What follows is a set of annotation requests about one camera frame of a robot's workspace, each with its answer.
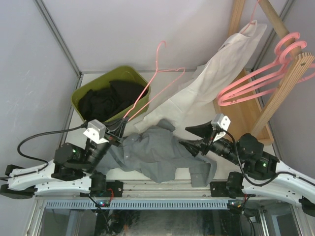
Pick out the white shirt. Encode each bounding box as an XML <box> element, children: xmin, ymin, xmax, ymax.
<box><xmin>135</xmin><ymin>20</ymin><xmax>267</xmax><ymax>131</ymax></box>

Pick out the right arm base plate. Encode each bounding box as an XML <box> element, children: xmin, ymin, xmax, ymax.
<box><xmin>210</xmin><ymin>181</ymin><xmax>230</xmax><ymax>197</ymax></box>

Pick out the green plastic basket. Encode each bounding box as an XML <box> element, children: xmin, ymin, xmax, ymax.
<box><xmin>71</xmin><ymin>65</ymin><xmax>151</xmax><ymax>122</ymax></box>

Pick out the left camera cable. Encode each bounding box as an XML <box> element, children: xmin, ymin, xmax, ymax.
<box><xmin>17</xmin><ymin>122</ymin><xmax>88</xmax><ymax>168</ymax></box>

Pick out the slotted cable duct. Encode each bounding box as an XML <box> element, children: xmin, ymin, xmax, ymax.
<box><xmin>45</xmin><ymin>199</ymin><xmax>228</xmax><ymax>210</ymax></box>

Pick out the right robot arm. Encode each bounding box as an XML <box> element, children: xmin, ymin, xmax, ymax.
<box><xmin>180</xmin><ymin>114</ymin><xmax>315</xmax><ymax>216</ymax></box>

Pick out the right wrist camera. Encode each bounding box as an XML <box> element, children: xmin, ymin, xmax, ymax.
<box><xmin>211</xmin><ymin>114</ymin><xmax>231</xmax><ymax>142</ymax></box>

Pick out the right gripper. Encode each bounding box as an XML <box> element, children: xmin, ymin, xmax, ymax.
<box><xmin>177</xmin><ymin>121</ymin><xmax>243</xmax><ymax>166</ymax></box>

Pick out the camera cable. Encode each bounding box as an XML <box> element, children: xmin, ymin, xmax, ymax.
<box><xmin>222</xmin><ymin>130</ymin><xmax>315</xmax><ymax>186</ymax></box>
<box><xmin>17</xmin><ymin>122</ymin><xmax>88</xmax><ymax>168</ymax></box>

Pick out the wooden clothes rack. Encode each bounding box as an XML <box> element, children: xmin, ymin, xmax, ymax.
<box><xmin>217</xmin><ymin>0</ymin><xmax>315</xmax><ymax>137</ymax></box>

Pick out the pink hanger under white shirt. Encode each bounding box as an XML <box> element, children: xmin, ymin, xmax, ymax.
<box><xmin>240</xmin><ymin>0</ymin><xmax>259</xmax><ymax>34</ymax></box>

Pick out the pink hanger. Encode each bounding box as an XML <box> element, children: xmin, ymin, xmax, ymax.
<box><xmin>219</xmin><ymin>41</ymin><xmax>315</xmax><ymax>104</ymax></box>
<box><xmin>123</xmin><ymin>41</ymin><xmax>186</xmax><ymax>122</ymax></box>
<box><xmin>218</xmin><ymin>31</ymin><xmax>315</xmax><ymax>107</ymax></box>
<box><xmin>240</xmin><ymin>0</ymin><xmax>259</xmax><ymax>34</ymax></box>

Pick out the right camera cable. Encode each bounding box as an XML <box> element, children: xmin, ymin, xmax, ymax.
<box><xmin>222</xmin><ymin>130</ymin><xmax>315</xmax><ymax>186</ymax></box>

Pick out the aluminium frame rail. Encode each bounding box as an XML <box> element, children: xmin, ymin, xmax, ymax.
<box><xmin>34</xmin><ymin>179</ymin><xmax>212</xmax><ymax>199</ymax></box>

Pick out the grey shirt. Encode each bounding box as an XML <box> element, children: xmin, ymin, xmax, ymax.
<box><xmin>97</xmin><ymin>119</ymin><xmax>217</xmax><ymax>187</ymax></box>

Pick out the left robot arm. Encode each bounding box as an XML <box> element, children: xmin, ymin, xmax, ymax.
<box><xmin>0</xmin><ymin>118</ymin><xmax>128</xmax><ymax>200</ymax></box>

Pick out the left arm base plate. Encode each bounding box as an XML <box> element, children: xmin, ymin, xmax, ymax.
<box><xmin>98</xmin><ymin>180</ymin><xmax>124</xmax><ymax>198</ymax></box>

